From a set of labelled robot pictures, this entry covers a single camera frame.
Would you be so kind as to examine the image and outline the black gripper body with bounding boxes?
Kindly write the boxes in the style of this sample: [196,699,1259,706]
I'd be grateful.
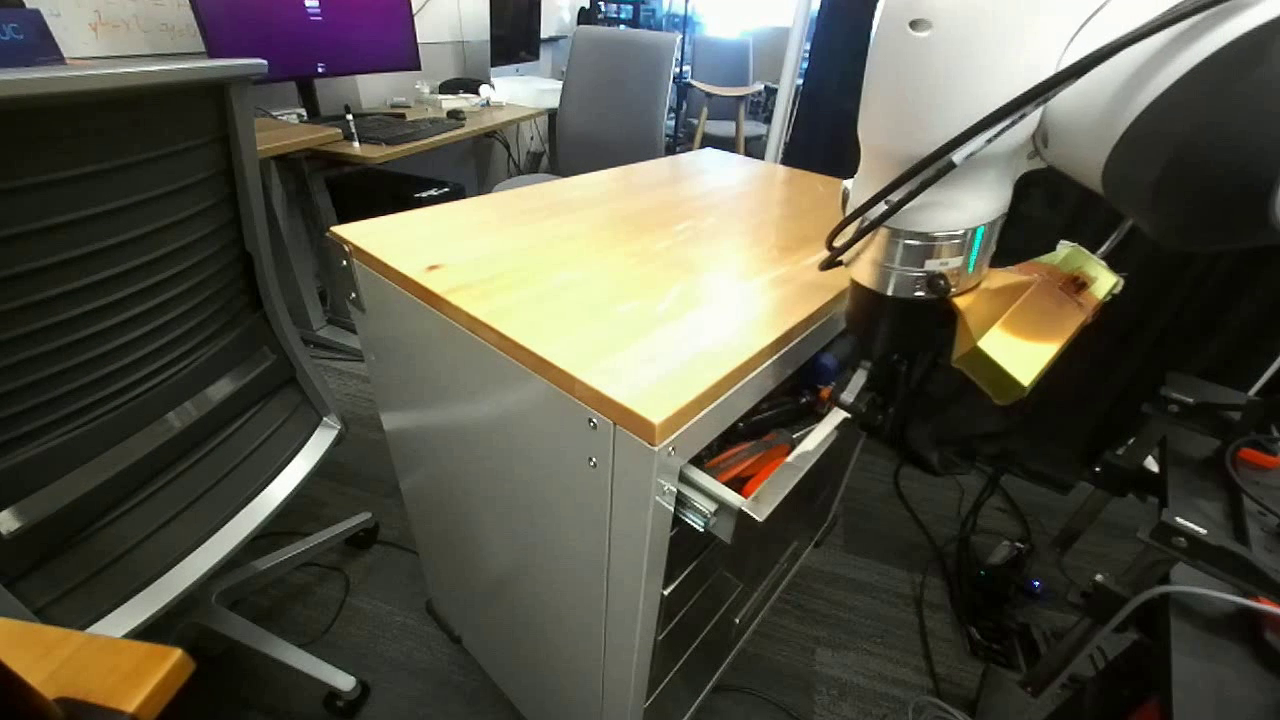
[849,285,996,453]

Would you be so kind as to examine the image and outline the blue black striped screwdriver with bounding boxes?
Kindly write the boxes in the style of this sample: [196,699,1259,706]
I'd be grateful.
[809,341,872,410]

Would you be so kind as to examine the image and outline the grey metal tool drawer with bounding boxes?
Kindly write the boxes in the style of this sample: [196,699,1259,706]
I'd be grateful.
[651,358,864,545]

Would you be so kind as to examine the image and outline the yellow wooden block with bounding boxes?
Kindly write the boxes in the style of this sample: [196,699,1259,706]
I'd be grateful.
[947,235,1130,410]

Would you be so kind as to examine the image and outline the black equipment stand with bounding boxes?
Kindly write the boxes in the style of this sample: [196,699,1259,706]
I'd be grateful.
[1031,368,1280,720]

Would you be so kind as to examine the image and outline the grey upholstered chair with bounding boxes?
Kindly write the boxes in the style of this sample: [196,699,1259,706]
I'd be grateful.
[494,20,684,193]

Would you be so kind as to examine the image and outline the grey cabinet with wooden top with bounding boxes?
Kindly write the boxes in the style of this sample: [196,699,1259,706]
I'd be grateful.
[330,146,885,720]

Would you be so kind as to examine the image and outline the dark switched-off monitor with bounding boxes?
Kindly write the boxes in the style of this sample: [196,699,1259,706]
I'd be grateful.
[489,0,548,72]

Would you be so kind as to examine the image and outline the wooden office desk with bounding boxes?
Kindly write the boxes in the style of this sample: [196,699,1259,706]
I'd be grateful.
[251,96,553,173]

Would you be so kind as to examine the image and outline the black keyboard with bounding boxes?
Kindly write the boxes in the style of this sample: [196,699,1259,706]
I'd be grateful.
[347,108,471,147]

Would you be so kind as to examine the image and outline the purple screen monitor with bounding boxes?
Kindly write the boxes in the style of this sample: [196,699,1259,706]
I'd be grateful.
[189,0,425,89]

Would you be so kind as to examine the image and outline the black mesh office chair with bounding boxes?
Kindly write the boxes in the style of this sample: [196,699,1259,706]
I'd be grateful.
[0,54,385,715]

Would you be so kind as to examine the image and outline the orange wooden armrest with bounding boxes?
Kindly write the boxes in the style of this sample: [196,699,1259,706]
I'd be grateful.
[0,612,201,720]

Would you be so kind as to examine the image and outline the dark blue screen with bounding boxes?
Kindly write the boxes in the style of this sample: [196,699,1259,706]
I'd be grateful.
[0,3,70,72]

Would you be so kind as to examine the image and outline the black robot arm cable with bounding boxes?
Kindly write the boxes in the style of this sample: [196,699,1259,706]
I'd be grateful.
[820,0,1231,277]

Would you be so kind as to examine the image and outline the orange handled tool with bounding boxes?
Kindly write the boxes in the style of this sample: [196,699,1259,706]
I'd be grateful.
[702,432,803,505]

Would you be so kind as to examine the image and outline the black floor cables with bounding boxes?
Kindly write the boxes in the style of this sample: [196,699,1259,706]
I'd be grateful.
[888,453,1077,706]

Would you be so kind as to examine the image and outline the wooden frame chair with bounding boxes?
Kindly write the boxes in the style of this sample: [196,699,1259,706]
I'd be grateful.
[684,35,792,161]

